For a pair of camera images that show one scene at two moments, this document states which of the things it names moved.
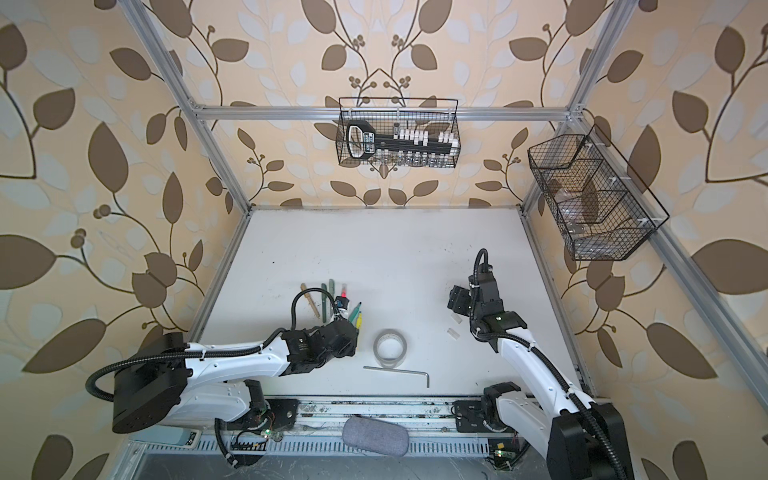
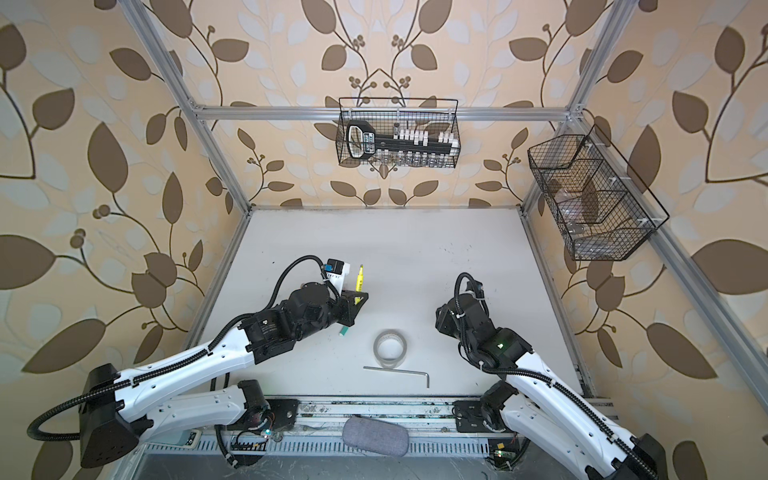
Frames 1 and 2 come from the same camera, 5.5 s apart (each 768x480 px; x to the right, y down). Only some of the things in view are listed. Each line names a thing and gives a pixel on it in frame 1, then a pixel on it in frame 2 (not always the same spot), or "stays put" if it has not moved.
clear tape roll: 390,348 stays put
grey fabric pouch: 370,434 stays put
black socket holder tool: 362,141 stays put
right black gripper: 458,297 -> 443,319
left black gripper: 353,346 -> 348,306
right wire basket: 602,205 stays put
